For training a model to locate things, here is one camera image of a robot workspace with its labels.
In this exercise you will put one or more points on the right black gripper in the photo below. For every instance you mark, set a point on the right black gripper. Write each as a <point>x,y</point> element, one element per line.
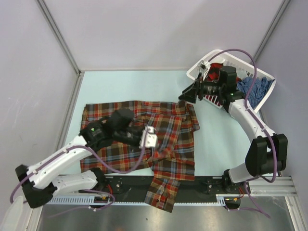
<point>197,88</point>

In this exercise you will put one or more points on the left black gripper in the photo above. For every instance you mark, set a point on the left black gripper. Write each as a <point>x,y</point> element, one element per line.
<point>140,130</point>

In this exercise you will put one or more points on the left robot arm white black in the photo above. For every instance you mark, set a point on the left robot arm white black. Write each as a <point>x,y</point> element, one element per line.
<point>44,180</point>

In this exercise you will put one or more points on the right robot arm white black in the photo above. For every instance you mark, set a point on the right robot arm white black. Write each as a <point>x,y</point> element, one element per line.
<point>267,153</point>

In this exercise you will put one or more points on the red black checked shirt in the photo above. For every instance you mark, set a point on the red black checked shirt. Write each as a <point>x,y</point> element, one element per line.
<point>213,73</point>

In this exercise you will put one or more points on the white plastic laundry basket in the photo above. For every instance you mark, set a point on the white plastic laundry basket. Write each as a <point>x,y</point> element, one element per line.
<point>243,70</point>

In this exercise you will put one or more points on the blue checked shirt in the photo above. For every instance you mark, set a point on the blue checked shirt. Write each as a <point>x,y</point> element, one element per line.
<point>259,90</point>

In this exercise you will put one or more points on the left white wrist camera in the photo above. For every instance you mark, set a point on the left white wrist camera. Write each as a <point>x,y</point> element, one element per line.
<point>148,139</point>

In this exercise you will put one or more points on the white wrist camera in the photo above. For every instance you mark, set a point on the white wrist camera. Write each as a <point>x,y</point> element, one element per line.
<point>148,139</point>
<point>203,69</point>

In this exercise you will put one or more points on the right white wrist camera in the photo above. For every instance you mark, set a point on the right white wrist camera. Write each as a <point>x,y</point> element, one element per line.
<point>203,69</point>

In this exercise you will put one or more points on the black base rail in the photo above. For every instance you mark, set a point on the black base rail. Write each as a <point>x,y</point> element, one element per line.
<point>148,189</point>

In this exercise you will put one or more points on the left aluminium corner post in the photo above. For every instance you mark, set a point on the left aluminium corner post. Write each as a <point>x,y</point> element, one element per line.
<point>58,35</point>

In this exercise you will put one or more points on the aluminium corner post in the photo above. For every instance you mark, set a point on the aluminium corner post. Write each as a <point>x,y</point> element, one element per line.
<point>58,35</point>
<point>274,23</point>

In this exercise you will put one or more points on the right aluminium corner post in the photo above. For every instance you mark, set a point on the right aluminium corner post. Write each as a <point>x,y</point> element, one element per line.
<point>274,23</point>

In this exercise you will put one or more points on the white slotted cable duct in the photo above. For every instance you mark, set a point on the white slotted cable duct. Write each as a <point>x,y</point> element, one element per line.
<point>99,201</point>

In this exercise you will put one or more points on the aluminium frame profile front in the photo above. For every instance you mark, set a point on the aluminium frame profile front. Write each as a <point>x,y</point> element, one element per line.
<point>282,186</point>

